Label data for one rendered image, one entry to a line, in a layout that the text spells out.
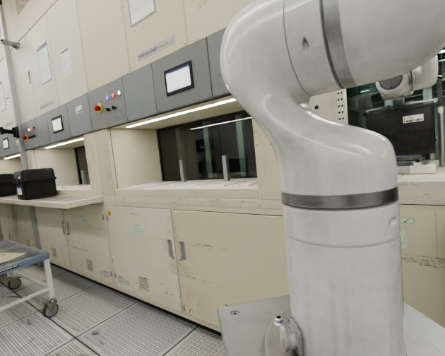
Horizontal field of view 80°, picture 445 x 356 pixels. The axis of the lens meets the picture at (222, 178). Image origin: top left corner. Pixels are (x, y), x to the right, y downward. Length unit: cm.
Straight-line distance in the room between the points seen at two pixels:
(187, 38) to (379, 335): 138
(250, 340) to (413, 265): 76
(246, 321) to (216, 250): 97
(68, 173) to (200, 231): 235
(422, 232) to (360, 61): 82
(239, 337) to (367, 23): 38
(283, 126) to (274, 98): 4
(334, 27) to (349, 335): 28
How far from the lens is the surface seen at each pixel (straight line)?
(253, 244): 125
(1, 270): 221
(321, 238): 28
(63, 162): 349
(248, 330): 43
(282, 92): 30
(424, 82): 104
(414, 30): 28
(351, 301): 30
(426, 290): 111
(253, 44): 31
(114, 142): 204
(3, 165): 487
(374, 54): 28
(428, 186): 101
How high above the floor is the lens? 101
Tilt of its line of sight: 5 degrees down
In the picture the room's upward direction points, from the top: 6 degrees counter-clockwise
